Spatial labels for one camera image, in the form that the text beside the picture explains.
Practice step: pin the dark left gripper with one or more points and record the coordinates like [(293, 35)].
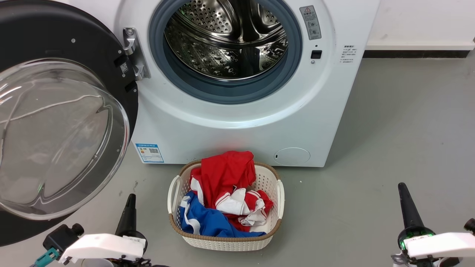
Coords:
[(128, 263)]

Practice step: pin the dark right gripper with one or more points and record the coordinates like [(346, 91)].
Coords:
[(412, 233)]

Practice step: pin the black round glass washer door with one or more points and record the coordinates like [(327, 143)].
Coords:
[(55, 33)]

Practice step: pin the white front-load washing machine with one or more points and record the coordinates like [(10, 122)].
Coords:
[(241, 137)]

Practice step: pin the metal door hinge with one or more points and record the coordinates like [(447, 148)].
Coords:
[(134, 52)]

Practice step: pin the black door latch slot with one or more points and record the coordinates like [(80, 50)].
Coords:
[(316, 54)]

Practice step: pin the blue energy label sticker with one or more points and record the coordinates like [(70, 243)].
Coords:
[(149, 153)]

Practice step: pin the blue and white garment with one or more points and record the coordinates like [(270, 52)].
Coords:
[(207, 222)]

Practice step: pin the red and white garment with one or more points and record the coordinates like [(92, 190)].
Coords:
[(226, 176)]

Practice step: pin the round white filter cover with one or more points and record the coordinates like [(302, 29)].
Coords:
[(292, 156)]

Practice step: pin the white wicker laundry basket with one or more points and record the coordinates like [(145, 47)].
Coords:
[(271, 183)]

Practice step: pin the small printed text sticker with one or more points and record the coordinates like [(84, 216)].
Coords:
[(348, 54)]

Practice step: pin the stainless steel washer drum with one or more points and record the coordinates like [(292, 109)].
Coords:
[(226, 40)]

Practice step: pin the grey warning sticker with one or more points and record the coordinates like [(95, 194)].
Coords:
[(311, 23)]

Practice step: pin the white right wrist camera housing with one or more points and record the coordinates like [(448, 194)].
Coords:
[(441, 244)]

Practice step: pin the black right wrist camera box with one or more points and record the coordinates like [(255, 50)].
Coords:
[(470, 225)]

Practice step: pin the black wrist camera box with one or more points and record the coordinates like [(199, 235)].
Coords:
[(61, 237), (470, 225)]

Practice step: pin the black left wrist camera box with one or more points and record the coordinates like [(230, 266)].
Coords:
[(61, 237)]

